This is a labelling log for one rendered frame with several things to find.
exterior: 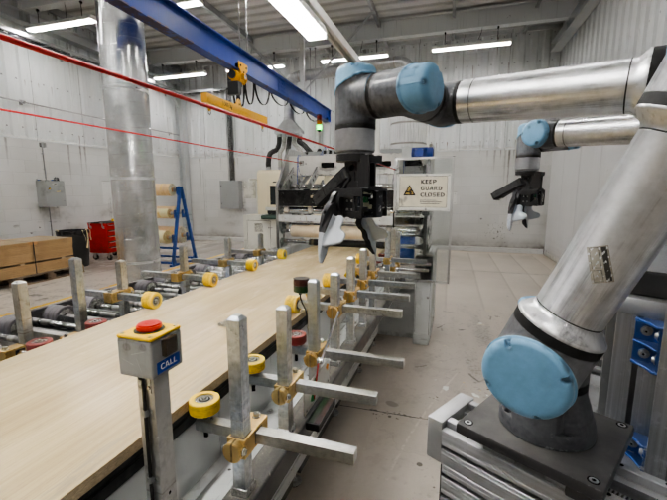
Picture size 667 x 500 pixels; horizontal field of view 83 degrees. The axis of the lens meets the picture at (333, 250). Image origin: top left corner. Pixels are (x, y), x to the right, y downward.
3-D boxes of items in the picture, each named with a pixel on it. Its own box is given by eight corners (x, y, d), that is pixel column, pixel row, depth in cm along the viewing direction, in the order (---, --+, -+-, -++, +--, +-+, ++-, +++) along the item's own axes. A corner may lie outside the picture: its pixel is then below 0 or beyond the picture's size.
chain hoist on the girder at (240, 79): (251, 107, 579) (250, 73, 572) (240, 103, 547) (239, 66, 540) (236, 108, 587) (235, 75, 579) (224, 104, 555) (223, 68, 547)
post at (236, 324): (253, 493, 97) (246, 312, 90) (246, 503, 94) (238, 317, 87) (241, 490, 98) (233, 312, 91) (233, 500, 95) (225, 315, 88)
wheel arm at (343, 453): (356, 460, 91) (356, 443, 90) (353, 470, 88) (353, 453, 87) (203, 426, 104) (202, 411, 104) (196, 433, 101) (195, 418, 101)
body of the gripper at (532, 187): (535, 207, 124) (538, 170, 122) (508, 206, 130) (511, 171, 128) (544, 206, 129) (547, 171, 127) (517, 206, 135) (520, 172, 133)
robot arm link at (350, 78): (363, 56, 63) (325, 66, 68) (363, 125, 64) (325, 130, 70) (389, 67, 69) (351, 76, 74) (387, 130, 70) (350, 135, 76)
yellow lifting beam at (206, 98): (267, 129, 650) (267, 110, 645) (207, 109, 488) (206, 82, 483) (262, 130, 652) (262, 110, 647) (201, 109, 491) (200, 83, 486)
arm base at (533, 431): (605, 425, 67) (611, 372, 66) (581, 466, 57) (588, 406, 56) (517, 392, 78) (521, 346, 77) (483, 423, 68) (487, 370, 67)
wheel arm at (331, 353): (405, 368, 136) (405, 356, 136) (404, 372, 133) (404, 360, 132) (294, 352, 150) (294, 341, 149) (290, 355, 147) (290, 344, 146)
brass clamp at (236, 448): (270, 432, 102) (269, 415, 101) (242, 466, 89) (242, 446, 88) (249, 428, 104) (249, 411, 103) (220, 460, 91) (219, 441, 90)
